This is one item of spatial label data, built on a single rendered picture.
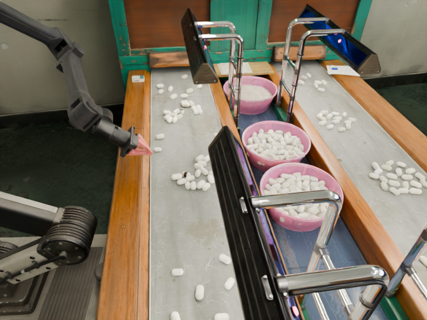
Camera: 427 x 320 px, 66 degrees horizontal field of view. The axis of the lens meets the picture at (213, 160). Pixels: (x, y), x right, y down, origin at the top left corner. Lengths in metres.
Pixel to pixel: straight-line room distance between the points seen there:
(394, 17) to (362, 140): 2.17
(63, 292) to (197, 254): 0.53
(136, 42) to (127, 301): 1.35
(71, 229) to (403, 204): 1.02
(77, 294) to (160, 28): 1.28
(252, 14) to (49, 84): 1.72
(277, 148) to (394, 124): 0.53
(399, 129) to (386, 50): 2.12
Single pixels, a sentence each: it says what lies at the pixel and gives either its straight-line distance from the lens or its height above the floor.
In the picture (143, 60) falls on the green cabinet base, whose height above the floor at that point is 0.81.
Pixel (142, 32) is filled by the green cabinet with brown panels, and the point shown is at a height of 0.95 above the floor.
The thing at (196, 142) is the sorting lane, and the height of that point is 0.74.
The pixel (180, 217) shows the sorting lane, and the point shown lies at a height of 0.74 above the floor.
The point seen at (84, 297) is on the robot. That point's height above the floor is 0.47.
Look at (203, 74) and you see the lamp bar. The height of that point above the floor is 1.07.
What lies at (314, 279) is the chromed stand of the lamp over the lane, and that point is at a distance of 0.48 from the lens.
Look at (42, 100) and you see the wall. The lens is 3.00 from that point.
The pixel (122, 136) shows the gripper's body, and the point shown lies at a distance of 1.07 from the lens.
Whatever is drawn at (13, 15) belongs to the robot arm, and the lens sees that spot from 1.25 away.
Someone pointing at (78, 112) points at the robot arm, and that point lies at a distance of 1.05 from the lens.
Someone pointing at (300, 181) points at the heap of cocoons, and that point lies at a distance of 1.17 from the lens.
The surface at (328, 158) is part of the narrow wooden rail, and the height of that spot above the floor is 0.76.
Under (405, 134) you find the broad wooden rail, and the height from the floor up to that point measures 0.76.
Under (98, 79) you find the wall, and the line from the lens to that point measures 2.85.
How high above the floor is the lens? 1.52
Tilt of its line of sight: 39 degrees down
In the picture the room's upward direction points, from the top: 1 degrees clockwise
